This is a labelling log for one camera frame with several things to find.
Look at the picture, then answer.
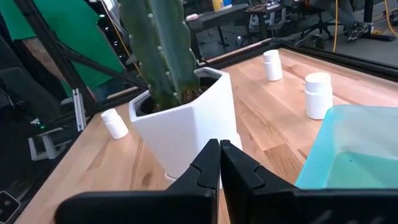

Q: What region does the silver frame bracket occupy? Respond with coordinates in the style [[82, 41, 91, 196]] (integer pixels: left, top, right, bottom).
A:
[[72, 88, 87, 132]]

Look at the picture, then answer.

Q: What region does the person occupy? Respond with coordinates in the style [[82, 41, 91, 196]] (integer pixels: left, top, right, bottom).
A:
[[310, 0, 374, 43]]

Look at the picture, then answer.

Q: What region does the white hexagonal plant pot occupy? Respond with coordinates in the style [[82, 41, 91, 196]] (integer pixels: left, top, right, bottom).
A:
[[128, 67, 244, 189]]

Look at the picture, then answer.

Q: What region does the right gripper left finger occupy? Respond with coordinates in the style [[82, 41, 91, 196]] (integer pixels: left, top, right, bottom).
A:
[[54, 138, 222, 224]]

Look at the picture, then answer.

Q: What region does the white pill bottle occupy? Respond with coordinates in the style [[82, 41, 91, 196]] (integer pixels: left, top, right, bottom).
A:
[[262, 49, 284, 82], [100, 108, 129, 140], [304, 72, 334, 121]]

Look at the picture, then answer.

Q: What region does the cluttered dark desk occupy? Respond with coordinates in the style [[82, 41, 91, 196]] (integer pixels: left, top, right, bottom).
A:
[[244, 0, 309, 41]]

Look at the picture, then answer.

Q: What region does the yellow and blue container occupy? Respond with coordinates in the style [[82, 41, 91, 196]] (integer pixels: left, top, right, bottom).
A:
[[212, 0, 233, 12]]

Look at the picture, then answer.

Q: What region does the black office chair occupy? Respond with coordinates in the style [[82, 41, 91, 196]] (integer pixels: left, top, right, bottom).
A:
[[300, 8, 343, 40]]

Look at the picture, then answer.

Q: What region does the green cactus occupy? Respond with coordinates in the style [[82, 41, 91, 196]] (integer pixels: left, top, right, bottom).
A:
[[118, 0, 201, 112]]

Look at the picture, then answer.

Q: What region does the dark grey side table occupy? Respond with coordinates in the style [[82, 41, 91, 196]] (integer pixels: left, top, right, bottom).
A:
[[185, 2, 250, 50]]

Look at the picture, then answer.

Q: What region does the white plastic stand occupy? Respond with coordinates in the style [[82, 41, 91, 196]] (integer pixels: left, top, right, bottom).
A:
[[27, 126, 79, 162]]

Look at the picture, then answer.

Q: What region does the yellow extension cable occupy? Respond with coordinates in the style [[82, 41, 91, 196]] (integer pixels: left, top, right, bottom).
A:
[[331, 0, 398, 53]]

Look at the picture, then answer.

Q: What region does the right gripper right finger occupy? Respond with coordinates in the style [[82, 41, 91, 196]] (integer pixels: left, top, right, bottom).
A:
[[220, 139, 398, 224]]

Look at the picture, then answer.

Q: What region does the translucent teal plastic basket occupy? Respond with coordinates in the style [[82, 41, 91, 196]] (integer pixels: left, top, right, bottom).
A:
[[294, 104, 398, 190]]

